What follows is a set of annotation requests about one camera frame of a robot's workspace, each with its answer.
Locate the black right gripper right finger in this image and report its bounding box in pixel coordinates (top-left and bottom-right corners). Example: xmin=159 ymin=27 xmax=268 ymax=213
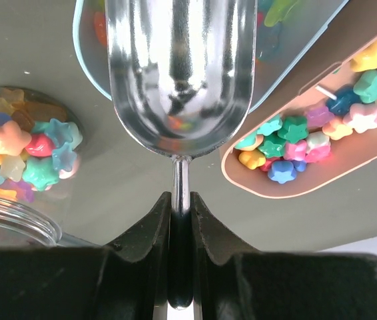
xmin=191 ymin=193 xmax=377 ymax=319

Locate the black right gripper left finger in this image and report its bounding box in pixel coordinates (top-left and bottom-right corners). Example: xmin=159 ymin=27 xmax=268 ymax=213
xmin=0 ymin=192 xmax=171 ymax=319

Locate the silver metal scoop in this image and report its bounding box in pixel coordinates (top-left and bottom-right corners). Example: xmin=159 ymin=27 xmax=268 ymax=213
xmin=105 ymin=1 xmax=257 ymax=309

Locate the pink candy tray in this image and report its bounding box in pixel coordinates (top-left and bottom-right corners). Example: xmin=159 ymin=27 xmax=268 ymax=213
xmin=220 ymin=1 xmax=377 ymax=199

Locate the light blue candy tray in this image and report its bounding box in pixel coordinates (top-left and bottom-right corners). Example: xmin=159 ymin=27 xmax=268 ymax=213
xmin=72 ymin=1 xmax=347 ymax=111

